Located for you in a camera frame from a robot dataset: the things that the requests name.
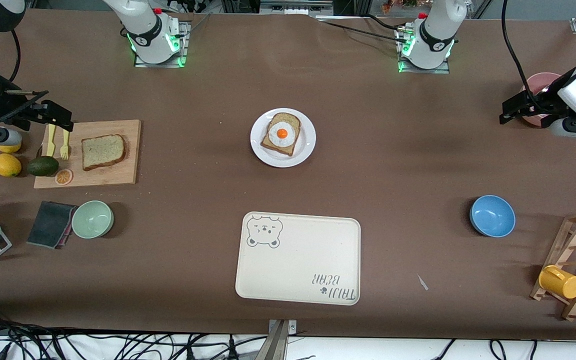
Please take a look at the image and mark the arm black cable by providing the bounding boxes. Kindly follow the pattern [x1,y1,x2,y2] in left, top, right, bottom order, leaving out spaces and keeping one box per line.
[500,0,541,108]
[0,27,50,126]

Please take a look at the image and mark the cream bear print tray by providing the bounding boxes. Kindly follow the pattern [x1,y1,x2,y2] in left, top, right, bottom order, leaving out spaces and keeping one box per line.
[235,211,362,306]

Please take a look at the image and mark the yellow mug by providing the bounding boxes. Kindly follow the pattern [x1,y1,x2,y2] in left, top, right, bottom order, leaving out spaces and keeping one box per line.
[538,265,576,300]

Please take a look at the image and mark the plain bread slice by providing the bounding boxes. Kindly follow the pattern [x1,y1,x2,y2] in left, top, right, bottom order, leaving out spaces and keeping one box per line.
[81,134,127,172]

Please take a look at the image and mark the white round plate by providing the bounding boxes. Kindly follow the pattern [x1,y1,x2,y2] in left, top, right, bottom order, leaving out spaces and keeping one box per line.
[250,108,317,168]

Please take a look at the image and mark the dark green avocado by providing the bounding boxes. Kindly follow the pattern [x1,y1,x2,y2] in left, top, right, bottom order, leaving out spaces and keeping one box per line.
[27,155,60,177]

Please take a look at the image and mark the pale green bowl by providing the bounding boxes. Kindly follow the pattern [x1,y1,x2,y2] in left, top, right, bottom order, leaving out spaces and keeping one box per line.
[71,200,115,240]

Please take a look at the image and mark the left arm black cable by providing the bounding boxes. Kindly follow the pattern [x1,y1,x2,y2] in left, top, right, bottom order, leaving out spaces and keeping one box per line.
[500,0,541,108]

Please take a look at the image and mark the fried egg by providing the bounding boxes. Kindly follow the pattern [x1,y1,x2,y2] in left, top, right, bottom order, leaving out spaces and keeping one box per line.
[268,121,297,148]

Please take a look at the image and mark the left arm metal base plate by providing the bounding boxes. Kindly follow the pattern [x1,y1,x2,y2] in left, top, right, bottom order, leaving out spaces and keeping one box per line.
[395,25,451,75]

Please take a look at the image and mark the bread slice under egg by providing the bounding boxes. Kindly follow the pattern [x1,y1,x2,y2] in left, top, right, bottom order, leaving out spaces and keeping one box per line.
[260,112,302,157]

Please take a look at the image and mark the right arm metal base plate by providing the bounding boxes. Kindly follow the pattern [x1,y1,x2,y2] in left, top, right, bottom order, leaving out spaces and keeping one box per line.
[134,20,190,69]

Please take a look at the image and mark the dark grey sponge cloth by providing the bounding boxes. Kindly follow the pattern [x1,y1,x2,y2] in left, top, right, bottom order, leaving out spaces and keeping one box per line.
[26,200,78,250]

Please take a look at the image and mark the grey metal equipment box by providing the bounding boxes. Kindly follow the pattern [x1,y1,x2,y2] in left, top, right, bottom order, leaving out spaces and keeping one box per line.
[259,0,335,17]

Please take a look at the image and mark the wooden mug rack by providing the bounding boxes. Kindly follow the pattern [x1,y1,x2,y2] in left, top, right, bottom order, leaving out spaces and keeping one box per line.
[529,211,576,322]

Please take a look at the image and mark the tangled black cables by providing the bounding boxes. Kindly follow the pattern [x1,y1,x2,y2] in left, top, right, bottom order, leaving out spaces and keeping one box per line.
[0,320,269,360]

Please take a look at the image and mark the black table power cable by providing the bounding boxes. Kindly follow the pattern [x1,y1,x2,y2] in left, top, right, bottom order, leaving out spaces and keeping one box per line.
[315,15,409,43]

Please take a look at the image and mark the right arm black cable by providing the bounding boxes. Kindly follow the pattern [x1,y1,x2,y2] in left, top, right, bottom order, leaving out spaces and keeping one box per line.
[0,27,50,126]

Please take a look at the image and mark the blue bowl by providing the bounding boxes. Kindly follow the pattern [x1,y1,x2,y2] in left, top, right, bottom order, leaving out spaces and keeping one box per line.
[469,194,516,238]

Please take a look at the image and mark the pink bowl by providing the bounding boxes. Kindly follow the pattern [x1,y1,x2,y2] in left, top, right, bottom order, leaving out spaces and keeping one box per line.
[519,72,569,127]

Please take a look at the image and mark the yellow plastic knife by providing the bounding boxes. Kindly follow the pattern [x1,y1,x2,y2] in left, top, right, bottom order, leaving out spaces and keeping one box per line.
[45,123,57,158]

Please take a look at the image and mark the wooden cutting board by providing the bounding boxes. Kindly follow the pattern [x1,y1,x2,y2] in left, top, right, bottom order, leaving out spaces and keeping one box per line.
[33,119,142,190]

